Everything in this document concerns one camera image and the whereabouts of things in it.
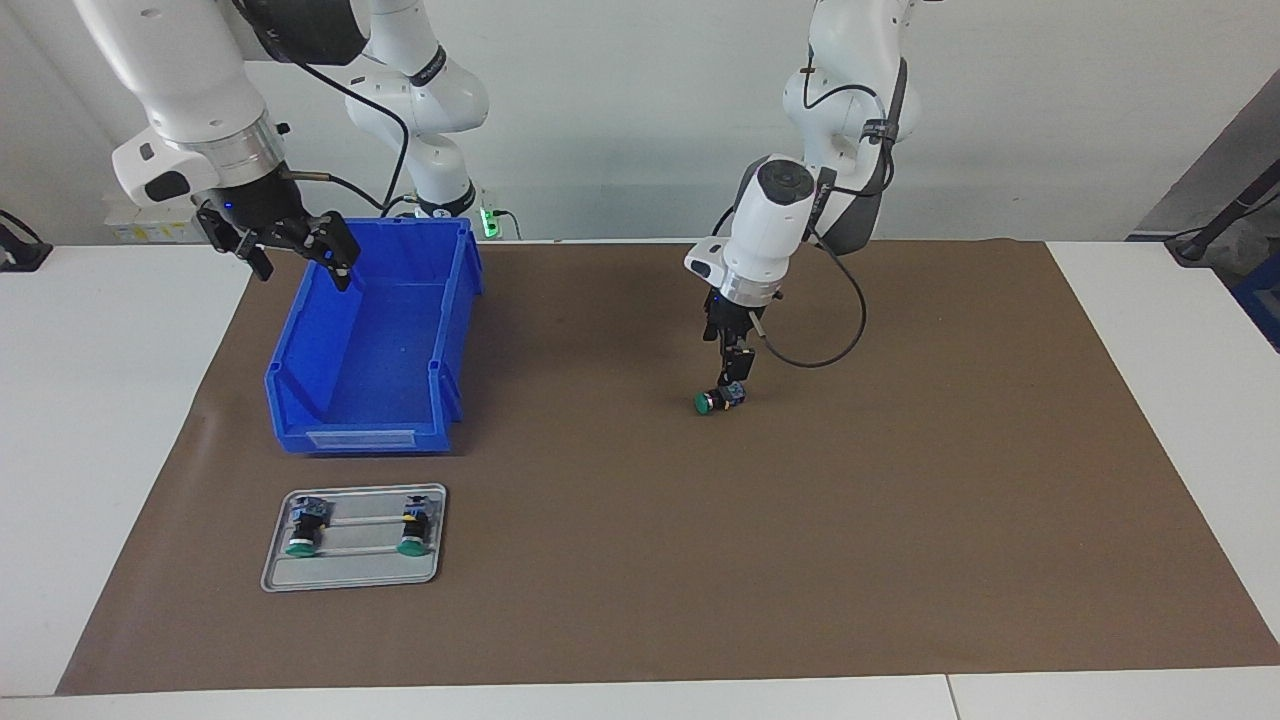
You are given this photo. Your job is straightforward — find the green push button blue base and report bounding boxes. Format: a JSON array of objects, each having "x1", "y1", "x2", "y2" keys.
[{"x1": 284, "y1": 496, "x2": 333, "y2": 559}]

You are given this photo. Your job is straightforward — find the black right base cables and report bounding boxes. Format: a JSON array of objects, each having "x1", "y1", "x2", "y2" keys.
[{"x1": 380, "y1": 190, "x2": 523, "y2": 241}]

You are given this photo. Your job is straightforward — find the green push button yellow ring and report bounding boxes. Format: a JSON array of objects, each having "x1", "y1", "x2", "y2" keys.
[{"x1": 395, "y1": 494, "x2": 434, "y2": 557}]

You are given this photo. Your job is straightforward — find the brown table mat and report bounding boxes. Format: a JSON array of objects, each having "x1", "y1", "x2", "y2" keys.
[{"x1": 55, "y1": 240, "x2": 1280, "y2": 696}]

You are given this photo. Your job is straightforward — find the blue crate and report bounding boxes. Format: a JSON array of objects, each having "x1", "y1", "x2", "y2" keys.
[{"x1": 1232, "y1": 250, "x2": 1280, "y2": 353}]

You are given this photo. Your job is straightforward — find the green push button white base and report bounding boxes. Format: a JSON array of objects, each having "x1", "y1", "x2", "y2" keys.
[{"x1": 693, "y1": 380, "x2": 749, "y2": 417}]

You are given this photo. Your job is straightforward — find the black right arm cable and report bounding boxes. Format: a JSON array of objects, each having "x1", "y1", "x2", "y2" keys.
[{"x1": 240, "y1": 0, "x2": 416, "y2": 216}]

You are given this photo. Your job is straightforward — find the white wall socket box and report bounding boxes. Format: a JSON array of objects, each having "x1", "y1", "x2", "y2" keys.
[{"x1": 103, "y1": 193, "x2": 218, "y2": 244}]

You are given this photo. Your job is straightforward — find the black clamp mount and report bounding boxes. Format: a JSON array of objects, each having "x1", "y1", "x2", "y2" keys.
[{"x1": 0, "y1": 210, "x2": 53, "y2": 273}]

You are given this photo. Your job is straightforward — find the black stand pole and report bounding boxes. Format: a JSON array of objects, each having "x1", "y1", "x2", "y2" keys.
[{"x1": 1165, "y1": 160, "x2": 1280, "y2": 266}]

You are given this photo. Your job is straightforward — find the blue plastic storage bin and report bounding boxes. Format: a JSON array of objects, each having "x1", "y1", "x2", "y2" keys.
[{"x1": 264, "y1": 218, "x2": 486, "y2": 458}]

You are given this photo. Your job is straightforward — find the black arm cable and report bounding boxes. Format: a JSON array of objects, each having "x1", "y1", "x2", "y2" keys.
[
  {"x1": 240, "y1": 0, "x2": 416, "y2": 216},
  {"x1": 745, "y1": 55, "x2": 913, "y2": 369}
]

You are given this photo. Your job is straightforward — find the silver metal tray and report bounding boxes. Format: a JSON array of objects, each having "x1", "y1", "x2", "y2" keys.
[{"x1": 261, "y1": 484, "x2": 448, "y2": 593}]

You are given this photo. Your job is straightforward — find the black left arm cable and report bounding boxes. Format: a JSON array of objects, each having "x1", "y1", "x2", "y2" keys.
[{"x1": 745, "y1": 55, "x2": 913, "y2": 369}]

